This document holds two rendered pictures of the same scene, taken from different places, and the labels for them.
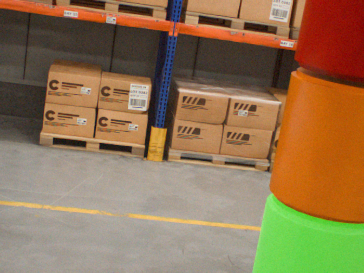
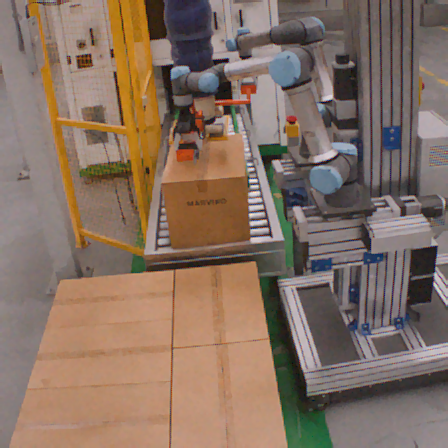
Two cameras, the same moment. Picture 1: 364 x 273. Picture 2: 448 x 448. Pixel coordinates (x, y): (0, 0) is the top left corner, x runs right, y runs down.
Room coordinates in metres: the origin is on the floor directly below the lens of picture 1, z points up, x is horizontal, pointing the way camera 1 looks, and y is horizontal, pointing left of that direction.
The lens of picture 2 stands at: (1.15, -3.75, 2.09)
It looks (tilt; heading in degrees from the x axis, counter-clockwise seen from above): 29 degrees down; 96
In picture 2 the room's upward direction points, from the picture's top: 6 degrees counter-clockwise
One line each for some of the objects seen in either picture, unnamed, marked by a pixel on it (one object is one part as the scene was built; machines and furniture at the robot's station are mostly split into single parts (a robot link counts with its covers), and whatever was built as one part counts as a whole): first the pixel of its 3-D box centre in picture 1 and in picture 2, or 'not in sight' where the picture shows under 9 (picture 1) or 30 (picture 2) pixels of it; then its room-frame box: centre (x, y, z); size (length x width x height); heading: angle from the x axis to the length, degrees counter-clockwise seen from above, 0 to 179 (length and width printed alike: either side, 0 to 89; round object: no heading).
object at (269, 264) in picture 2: not in sight; (216, 268); (0.82, -1.27, 0.48); 0.70 x 0.03 x 0.15; 6
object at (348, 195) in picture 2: not in sight; (342, 187); (1.41, -1.68, 1.09); 0.15 x 0.15 x 0.10
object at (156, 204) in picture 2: not in sight; (161, 176); (0.38, -0.14, 0.50); 2.31 x 0.05 x 0.19; 96
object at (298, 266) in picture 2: not in sight; (296, 202); (1.26, -0.65, 0.50); 0.07 x 0.07 x 1.00; 6
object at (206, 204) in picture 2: not in sight; (209, 190); (0.79, -0.92, 0.75); 0.60 x 0.40 x 0.40; 92
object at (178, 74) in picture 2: not in sight; (181, 80); (0.81, -1.51, 1.52); 0.09 x 0.08 x 0.11; 152
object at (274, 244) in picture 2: not in sight; (213, 251); (0.82, -1.27, 0.58); 0.70 x 0.03 x 0.06; 6
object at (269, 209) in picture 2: not in sight; (257, 166); (1.03, -0.07, 0.50); 2.31 x 0.05 x 0.19; 96
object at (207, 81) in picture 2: not in sight; (204, 81); (0.90, -1.54, 1.52); 0.11 x 0.11 x 0.08; 62
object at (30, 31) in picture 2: not in sight; (33, 43); (-0.16, -0.62, 1.62); 0.20 x 0.05 x 0.30; 96
